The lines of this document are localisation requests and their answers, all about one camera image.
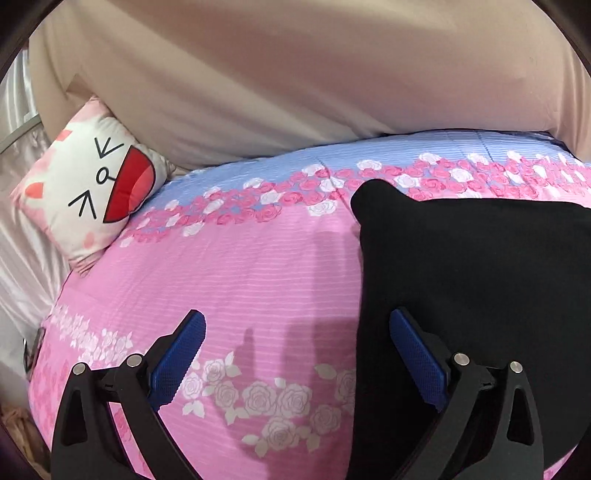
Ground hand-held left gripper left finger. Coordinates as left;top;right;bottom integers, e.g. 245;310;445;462
50;309;207;480

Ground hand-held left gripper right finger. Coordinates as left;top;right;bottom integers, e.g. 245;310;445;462
389;308;543;480

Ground black pants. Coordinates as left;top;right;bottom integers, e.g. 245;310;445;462
350;179;591;480

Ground pink rose print bed sheet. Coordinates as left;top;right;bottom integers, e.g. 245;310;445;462
25;129;591;480

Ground white satin cloth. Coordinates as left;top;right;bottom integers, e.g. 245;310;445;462
0;46;75;374

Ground white cat face pillow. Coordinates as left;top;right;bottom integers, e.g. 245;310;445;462
9;96;175;278

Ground beige padded headboard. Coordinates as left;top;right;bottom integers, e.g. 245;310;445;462
28;0;591;172

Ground dark strap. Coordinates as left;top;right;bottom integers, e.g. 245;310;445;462
22;327;46;371

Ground metal rail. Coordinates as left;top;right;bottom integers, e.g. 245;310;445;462
0;117;43;154

